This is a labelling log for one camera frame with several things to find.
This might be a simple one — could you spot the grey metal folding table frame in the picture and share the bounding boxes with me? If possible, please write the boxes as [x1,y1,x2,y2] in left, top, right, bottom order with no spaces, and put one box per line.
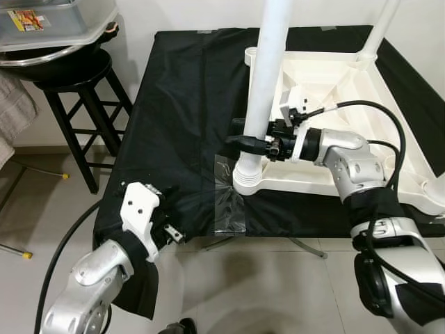
[202,235,329,260]

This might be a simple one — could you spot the black wooden stool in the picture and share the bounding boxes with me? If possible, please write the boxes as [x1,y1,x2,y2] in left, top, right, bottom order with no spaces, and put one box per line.
[33,49,133,194]

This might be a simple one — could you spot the white plastic table top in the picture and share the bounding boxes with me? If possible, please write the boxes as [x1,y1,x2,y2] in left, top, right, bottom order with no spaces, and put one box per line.
[233,47,445,216]

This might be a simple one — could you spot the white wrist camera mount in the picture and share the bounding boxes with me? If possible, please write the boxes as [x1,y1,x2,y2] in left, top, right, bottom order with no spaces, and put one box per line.
[278,85,311,162]
[120,182,163,262]

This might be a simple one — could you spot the white plastic table leg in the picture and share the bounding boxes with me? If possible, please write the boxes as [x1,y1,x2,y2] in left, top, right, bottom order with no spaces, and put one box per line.
[421,164,445,202]
[357,0,403,70]
[235,0,290,179]

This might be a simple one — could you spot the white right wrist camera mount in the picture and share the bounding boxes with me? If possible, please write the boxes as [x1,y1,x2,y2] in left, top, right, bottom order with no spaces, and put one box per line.
[278,85,311,162]

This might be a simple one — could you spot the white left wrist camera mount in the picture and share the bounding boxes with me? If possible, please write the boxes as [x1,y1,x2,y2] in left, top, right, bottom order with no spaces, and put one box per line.
[120,182,163,262]

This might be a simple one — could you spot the black tablecloth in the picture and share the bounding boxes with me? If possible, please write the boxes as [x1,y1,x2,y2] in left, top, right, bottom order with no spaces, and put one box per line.
[92,26,445,321]

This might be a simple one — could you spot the beige fringed cloth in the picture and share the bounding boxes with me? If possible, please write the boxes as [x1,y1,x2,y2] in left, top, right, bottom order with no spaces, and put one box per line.
[0,70,40,168]

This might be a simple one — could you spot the clear plastic drawer box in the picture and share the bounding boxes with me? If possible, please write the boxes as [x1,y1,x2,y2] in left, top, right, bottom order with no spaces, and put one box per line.
[0,0,119,54]

